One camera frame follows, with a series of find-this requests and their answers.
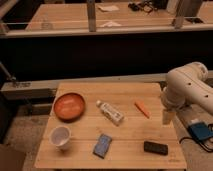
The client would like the clear plastic bottle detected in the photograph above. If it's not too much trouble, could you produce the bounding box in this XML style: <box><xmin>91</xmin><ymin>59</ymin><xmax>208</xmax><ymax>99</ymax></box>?
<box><xmin>96</xmin><ymin>100</ymin><xmax>124</xmax><ymax>126</ymax></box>

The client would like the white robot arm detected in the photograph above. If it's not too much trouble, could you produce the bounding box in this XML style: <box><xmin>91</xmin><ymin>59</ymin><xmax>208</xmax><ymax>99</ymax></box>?
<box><xmin>160</xmin><ymin>62</ymin><xmax>213</xmax><ymax>124</ymax></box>

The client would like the orange marker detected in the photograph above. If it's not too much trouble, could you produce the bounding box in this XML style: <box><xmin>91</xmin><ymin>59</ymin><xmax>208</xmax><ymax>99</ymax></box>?
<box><xmin>135</xmin><ymin>101</ymin><xmax>150</xmax><ymax>118</ymax></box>

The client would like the small wooden table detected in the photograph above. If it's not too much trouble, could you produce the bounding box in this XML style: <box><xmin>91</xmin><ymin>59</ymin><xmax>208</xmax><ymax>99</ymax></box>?
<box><xmin>35</xmin><ymin>82</ymin><xmax>187</xmax><ymax>170</ymax></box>

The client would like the blue sponge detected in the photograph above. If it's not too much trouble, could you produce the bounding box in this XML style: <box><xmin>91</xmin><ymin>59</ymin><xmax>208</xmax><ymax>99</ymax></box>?
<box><xmin>93</xmin><ymin>134</ymin><xmax>112</xmax><ymax>159</ymax></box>

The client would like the crumpled white paper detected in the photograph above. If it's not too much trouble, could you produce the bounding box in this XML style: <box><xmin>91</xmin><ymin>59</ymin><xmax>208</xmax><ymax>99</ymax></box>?
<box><xmin>100</xmin><ymin>21</ymin><xmax>122</xmax><ymax>28</ymax></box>

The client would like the white paper cup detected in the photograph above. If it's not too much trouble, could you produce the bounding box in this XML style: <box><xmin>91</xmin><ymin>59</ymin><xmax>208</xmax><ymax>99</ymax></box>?
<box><xmin>49</xmin><ymin>126</ymin><xmax>71</xmax><ymax>150</ymax></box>

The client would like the white paper sheet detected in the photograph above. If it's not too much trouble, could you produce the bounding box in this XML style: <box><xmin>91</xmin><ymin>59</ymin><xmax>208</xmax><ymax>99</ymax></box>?
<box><xmin>98</xmin><ymin>5</ymin><xmax>119</xmax><ymax>12</ymax></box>

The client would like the clear plastic cup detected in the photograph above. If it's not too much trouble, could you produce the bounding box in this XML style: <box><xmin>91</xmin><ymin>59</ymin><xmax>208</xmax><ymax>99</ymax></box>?
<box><xmin>41</xmin><ymin>19</ymin><xmax>53</xmax><ymax>30</ymax></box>

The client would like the large background wooden table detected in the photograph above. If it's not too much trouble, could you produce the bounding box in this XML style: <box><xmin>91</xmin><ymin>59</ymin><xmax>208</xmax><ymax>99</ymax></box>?
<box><xmin>25</xmin><ymin>2</ymin><xmax>213</xmax><ymax>32</ymax></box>

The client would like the blue box with cable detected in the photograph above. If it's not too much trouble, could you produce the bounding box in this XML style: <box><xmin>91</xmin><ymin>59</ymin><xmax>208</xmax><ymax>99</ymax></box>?
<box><xmin>187</xmin><ymin>122</ymin><xmax>213</xmax><ymax>153</ymax></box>

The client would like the black cables pile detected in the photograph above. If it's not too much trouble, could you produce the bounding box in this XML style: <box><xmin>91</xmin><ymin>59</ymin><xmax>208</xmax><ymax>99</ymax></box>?
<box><xmin>127</xmin><ymin>0</ymin><xmax>161</xmax><ymax>14</ymax></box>

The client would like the metal post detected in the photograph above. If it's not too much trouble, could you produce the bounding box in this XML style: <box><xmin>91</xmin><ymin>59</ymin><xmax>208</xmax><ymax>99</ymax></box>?
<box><xmin>87</xmin><ymin>0</ymin><xmax>96</xmax><ymax>32</ymax></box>

